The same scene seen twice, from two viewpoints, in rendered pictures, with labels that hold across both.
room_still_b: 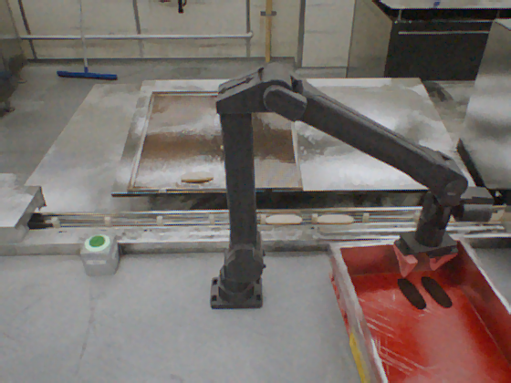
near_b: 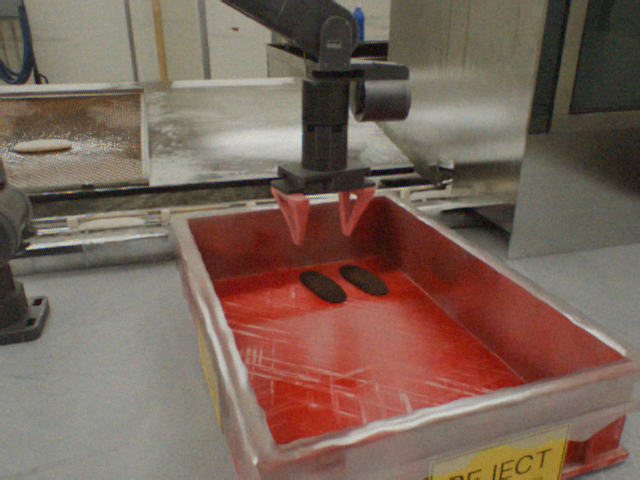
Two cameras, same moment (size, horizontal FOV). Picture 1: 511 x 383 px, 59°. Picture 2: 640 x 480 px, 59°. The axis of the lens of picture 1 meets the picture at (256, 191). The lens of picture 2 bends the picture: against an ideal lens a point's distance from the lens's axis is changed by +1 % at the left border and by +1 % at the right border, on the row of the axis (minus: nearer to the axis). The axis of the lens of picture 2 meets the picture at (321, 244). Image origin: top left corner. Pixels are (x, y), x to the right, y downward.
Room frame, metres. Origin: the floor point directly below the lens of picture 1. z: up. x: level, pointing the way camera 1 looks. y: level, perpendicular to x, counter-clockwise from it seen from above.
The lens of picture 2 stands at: (0.06, -0.19, 1.18)
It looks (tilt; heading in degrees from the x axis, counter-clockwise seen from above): 23 degrees down; 346
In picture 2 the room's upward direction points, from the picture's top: straight up
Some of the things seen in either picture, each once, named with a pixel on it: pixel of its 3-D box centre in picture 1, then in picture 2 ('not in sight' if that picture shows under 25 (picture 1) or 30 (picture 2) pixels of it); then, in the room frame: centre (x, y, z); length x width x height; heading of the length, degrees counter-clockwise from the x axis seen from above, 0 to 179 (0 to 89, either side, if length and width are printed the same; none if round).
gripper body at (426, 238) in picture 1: (430, 231); (324, 151); (0.72, -0.36, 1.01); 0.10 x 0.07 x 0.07; 107
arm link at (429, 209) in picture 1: (440, 208); (330, 100); (0.72, -0.37, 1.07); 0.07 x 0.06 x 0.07; 90
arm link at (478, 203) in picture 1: (460, 194); (357, 70); (0.73, -0.41, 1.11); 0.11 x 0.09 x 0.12; 90
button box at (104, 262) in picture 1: (102, 259); not in sight; (0.82, 0.38, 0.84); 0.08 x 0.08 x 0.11; 1
